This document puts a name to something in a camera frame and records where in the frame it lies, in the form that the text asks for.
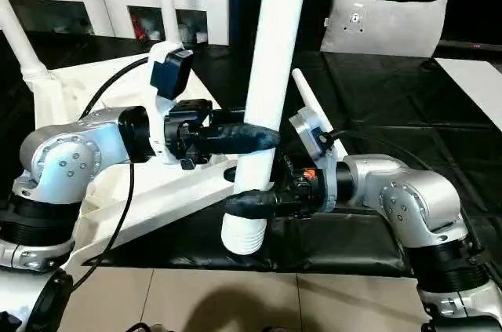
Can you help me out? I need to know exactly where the white flat sheet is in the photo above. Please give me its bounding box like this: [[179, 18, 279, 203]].
[[436, 57, 502, 130]]

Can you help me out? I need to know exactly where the grey cushion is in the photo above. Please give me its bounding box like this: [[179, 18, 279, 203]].
[[320, 0, 449, 58]]

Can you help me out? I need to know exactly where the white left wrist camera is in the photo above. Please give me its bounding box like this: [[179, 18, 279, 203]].
[[147, 42, 194, 165]]

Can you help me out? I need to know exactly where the white plastic table top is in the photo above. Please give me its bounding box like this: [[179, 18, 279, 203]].
[[0, 51, 271, 301]]

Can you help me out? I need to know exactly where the black work mat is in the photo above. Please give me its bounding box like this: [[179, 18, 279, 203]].
[[0, 32, 502, 276]]

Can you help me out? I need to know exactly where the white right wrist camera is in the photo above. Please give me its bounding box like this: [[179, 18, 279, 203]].
[[289, 109, 340, 213]]

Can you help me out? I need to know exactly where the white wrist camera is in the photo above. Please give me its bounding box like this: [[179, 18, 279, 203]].
[[147, 42, 194, 165], [289, 109, 340, 213]]

